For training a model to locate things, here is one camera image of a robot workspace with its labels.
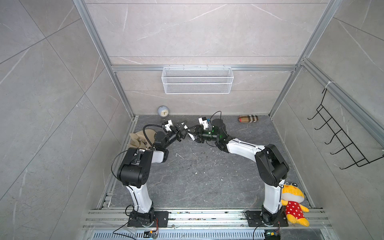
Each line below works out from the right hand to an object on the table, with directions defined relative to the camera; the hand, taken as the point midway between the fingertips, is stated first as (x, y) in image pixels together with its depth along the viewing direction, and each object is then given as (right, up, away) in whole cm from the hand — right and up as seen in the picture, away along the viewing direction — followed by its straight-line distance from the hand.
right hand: (186, 132), depth 82 cm
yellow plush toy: (+55, -33, -8) cm, 64 cm away
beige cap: (-34, -5, +18) cm, 39 cm away
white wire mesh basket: (+7, +35, +18) cm, 40 cm away
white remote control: (0, +3, -1) cm, 3 cm away
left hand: (+1, +6, +1) cm, 6 cm away
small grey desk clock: (-20, +15, +32) cm, 40 cm away
